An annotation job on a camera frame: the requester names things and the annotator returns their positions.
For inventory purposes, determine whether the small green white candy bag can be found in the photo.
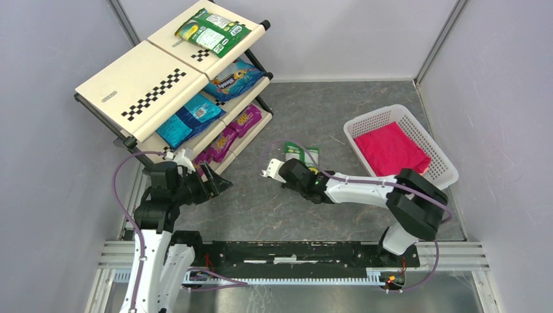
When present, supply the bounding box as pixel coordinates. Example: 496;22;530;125
285;142;320;170

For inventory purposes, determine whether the purple grape candy bag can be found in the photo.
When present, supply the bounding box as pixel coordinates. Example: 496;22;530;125
192;151;212;180
206;128;238;162

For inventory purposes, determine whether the dark blue fruit candy bag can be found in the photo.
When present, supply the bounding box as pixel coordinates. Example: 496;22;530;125
157;93;226;149

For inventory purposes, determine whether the light blue Slendy bag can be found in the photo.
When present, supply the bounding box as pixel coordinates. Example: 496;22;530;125
203;58;266;102

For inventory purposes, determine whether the green Fox's candy bag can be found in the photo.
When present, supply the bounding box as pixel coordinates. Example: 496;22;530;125
174;8;252;58

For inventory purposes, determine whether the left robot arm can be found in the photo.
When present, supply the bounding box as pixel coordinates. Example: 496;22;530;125
120;161;233;312

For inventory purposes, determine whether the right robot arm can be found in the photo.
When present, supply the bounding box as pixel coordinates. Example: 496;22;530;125
265;158;452;256

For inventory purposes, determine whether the purple candy bag on shelf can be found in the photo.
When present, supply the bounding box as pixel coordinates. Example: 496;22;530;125
228;104;263;138

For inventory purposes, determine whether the cream tiered shelf rack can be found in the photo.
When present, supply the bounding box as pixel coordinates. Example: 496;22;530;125
74;1;271;170

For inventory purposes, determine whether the red cloth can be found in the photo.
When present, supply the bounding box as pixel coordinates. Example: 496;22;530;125
354;122;432;176

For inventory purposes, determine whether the white plastic basket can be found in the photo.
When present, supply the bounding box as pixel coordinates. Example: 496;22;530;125
343;104;458;190

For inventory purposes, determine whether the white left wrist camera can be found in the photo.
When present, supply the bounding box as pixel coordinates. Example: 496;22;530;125
165;148;196;174

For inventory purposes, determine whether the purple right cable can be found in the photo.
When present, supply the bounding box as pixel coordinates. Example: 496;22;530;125
259;140;454;295

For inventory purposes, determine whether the purple cable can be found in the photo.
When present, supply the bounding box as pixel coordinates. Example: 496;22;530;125
111;151;167;313
259;140;454;295

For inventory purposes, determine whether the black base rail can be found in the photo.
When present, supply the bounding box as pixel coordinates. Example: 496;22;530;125
193;241;421;279

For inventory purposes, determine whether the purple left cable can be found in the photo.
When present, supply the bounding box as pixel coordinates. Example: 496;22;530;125
111;151;167;313

